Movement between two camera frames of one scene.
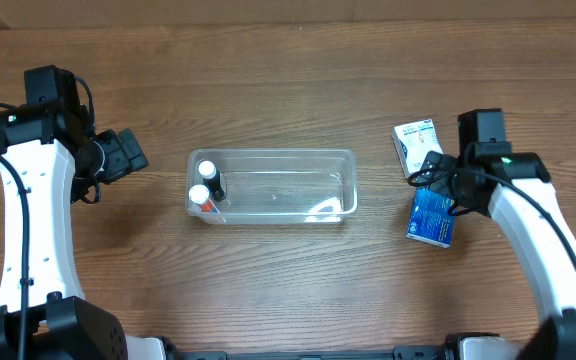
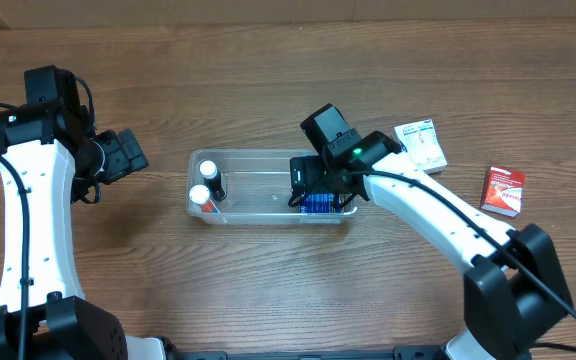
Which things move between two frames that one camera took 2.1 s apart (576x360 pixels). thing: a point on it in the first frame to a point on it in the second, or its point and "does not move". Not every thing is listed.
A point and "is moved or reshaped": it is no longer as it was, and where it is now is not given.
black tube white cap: [212, 179] does not move
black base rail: [422, 352] does not move
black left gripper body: [116, 165] does not move
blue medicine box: [431, 220] is moved or reshaped
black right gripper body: [440, 168] to [311, 171]
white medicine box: [413, 142] does not move
